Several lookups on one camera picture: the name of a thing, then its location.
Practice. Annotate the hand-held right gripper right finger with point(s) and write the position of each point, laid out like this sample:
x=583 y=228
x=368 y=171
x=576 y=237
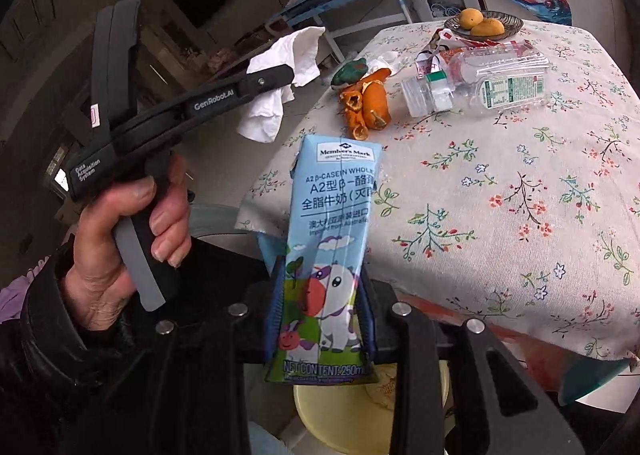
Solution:
x=366 y=315

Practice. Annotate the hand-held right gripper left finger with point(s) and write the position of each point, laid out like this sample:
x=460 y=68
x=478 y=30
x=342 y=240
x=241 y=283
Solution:
x=278 y=307

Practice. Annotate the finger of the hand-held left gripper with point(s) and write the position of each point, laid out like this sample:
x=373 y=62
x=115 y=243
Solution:
x=270 y=79

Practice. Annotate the white tissue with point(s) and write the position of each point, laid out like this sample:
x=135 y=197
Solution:
x=270 y=110

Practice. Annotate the yellow bin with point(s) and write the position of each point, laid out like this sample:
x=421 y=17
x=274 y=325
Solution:
x=340 y=415

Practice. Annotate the blue milk carton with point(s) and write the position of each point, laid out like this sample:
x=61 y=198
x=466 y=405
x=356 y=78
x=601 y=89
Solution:
x=325 y=215

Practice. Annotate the white packet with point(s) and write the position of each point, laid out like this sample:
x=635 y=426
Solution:
x=387 y=60

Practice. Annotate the red snack bag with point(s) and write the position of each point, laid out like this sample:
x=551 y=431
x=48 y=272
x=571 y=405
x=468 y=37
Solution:
x=440 y=37

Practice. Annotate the person's left forearm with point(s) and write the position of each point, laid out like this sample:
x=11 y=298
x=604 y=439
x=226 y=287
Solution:
x=50 y=365

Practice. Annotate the person's left hand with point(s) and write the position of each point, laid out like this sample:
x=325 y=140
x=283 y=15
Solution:
x=95 y=260

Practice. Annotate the green plush toy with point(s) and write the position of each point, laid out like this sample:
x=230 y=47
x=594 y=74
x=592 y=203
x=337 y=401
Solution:
x=350 y=72

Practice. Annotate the small clear plastic jar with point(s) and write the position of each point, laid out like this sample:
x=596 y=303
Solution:
x=425 y=95

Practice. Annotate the floral tablecloth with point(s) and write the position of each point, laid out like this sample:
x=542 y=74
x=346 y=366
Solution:
x=500 y=185

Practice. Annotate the yellow mango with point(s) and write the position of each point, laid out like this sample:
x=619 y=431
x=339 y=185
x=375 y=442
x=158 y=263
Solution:
x=489 y=28
x=471 y=18

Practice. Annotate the clear plastic bottle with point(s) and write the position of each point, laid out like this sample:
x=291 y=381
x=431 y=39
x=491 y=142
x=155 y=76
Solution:
x=500 y=75

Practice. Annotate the metal fruit plate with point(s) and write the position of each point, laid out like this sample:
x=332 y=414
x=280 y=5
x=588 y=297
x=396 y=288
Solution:
x=510 y=25

